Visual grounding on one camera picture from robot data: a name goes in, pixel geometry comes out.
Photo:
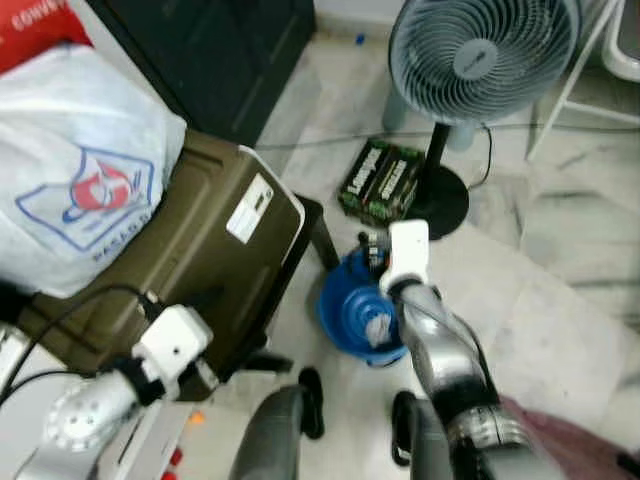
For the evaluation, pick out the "mauve panda print blanket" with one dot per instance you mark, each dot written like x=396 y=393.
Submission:
x=580 y=450

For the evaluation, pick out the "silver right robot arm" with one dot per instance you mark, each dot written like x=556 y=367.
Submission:
x=440 y=350

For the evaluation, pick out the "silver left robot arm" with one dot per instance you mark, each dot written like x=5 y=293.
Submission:
x=85 y=415

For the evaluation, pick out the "black low table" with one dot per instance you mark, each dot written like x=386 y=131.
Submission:
x=318 y=225

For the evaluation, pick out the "blue plastic bucket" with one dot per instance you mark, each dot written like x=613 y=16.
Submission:
x=340 y=310

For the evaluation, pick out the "green black carton pack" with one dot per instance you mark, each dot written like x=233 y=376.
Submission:
x=380 y=180

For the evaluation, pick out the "clear plastic wrapper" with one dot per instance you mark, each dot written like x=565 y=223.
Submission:
x=377 y=328

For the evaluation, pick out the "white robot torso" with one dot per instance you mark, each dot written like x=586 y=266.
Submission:
x=140 y=450

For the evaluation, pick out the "olive brown suitcase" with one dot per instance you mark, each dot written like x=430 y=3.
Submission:
x=200 y=260

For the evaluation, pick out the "grey right robot leg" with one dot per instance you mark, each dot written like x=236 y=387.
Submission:
x=408 y=430

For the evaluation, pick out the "small blue floor scrap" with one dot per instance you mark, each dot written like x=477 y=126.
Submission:
x=359 y=40

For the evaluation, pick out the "grey standing fan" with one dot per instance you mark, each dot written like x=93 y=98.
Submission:
x=480 y=60

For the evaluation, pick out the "black cabinet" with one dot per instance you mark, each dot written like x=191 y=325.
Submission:
x=220 y=60

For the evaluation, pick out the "white red-blue logo plastic bag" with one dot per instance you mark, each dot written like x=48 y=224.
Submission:
x=80 y=120

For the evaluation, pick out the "red white-lettered box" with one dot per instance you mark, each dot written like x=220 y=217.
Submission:
x=30 y=30

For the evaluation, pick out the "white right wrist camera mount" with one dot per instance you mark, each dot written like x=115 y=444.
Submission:
x=408 y=250

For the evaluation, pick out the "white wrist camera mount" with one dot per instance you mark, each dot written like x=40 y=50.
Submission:
x=408 y=250
x=170 y=340

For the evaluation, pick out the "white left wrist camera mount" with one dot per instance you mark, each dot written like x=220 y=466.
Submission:
x=170 y=340

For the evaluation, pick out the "white metal frame chair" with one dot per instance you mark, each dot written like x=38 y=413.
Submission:
x=620 y=60

